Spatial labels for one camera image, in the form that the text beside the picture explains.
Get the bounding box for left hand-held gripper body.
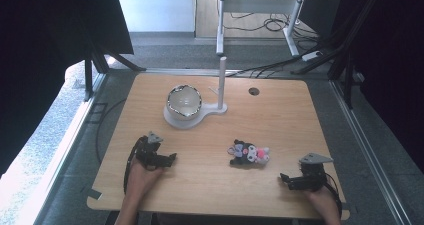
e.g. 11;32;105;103
134;130;165;170

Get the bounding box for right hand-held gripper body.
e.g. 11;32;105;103
298;152;334;192

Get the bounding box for person's left hand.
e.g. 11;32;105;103
124;158;165;200

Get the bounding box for person's right hand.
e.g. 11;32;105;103
303;184;338;217

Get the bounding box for black and pink plush toy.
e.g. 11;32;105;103
227;138;271;167

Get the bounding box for metal bowl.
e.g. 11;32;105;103
166;84;203;122

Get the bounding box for grey tape piece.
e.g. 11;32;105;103
86;188;103;201

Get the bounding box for white stand with pole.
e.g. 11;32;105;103
162;56;229;130

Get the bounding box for black metal stand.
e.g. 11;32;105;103
83;41;147;102
290;4;364;110

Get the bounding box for white power strip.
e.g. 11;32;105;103
301;50;324;62

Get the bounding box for black curtain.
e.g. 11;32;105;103
0;0;135;179
328;0;424;173

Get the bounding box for left hand-held gripper black cable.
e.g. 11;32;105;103
122;135;148;195

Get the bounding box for hand-held gripper black cable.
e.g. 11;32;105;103
322;172;344;219
122;135;148;195

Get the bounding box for right hand-held gripper black cable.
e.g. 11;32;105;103
322;172;344;219

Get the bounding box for thin black floor cable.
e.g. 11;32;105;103
95;98;128;165

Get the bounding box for metal floor rail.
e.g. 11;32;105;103
32;72;108;225
328;79;413;225

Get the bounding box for black floor cables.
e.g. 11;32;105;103
225;10;322;79

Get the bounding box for white metal desk frame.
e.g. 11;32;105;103
215;0;308;58

